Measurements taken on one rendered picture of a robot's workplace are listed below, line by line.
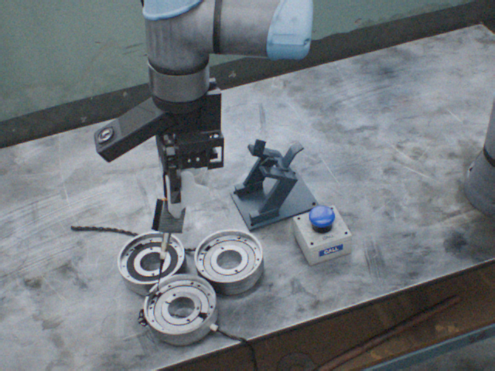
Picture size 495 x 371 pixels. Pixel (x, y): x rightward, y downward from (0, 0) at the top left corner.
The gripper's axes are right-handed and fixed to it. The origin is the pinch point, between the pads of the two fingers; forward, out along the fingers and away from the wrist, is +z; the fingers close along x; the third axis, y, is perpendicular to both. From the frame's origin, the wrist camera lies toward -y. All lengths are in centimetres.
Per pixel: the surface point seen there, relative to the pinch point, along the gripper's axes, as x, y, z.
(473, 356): 6, 82, 83
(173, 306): -9.5, -1.9, 11.8
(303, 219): -2.7, 20.6, 5.8
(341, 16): 157, 103, 63
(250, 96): 37.9, 24.5, 10.4
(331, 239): -8.0, 23.1, 5.4
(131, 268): -1.2, -6.8, 11.1
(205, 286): -8.8, 3.2, 9.5
